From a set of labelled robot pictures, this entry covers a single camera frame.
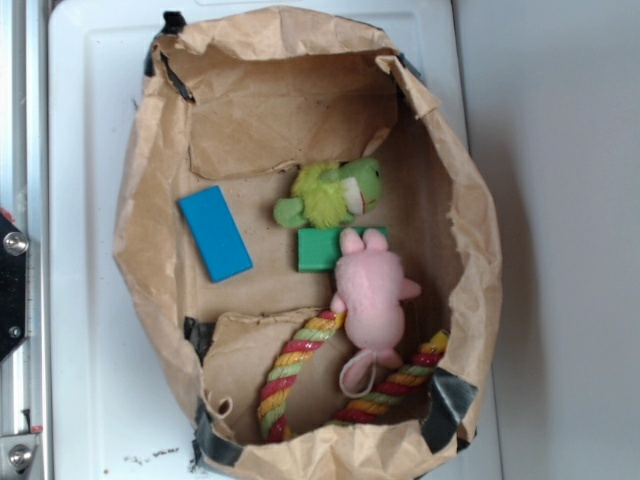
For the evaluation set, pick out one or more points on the green plush animal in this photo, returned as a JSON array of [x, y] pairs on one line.
[[329, 194]]

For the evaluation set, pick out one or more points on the pink plush animal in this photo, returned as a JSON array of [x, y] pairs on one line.
[[370, 287]]

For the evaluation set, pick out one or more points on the green rectangular block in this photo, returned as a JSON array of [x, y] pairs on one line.
[[320, 250]]

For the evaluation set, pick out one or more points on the brown paper bag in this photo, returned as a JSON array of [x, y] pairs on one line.
[[243, 103]]

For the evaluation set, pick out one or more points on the blue rectangular block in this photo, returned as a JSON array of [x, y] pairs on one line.
[[216, 234]]

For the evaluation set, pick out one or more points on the white plastic tray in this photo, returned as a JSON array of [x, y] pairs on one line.
[[113, 414]]

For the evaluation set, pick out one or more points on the multicolour twisted rope toy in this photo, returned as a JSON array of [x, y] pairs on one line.
[[301, 348]]

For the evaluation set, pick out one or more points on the black bracket with bolts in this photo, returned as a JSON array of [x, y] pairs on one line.
[[13, 285]]

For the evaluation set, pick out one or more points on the metal frame rail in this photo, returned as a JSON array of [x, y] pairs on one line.
[[26, 411]]

